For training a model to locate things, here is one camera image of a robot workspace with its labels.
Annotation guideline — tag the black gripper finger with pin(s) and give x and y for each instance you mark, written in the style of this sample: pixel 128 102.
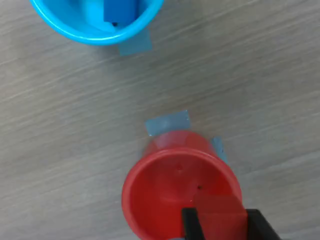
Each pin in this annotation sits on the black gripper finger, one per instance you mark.
pixel 191 225
pixel 262 226

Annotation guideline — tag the red cube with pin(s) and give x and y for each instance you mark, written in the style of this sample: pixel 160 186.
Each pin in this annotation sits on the red cube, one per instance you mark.
pixel 220 215

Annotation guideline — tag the large blue cube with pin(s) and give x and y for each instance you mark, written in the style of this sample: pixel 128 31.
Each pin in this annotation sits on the large blue cube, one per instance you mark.
pixel 120 11

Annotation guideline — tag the red plastic cup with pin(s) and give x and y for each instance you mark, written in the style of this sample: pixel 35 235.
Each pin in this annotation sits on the red plastic cup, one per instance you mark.
pixel 155 190

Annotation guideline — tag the grey-blue tape piece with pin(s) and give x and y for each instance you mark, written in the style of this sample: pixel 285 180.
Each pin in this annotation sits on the grey-blue tape piece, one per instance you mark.
pixel 220 148
pixel 166 123

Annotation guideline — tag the blue plastic cup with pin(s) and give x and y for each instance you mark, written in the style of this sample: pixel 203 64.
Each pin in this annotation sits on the blue plastic cup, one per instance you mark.
pixel 75 30

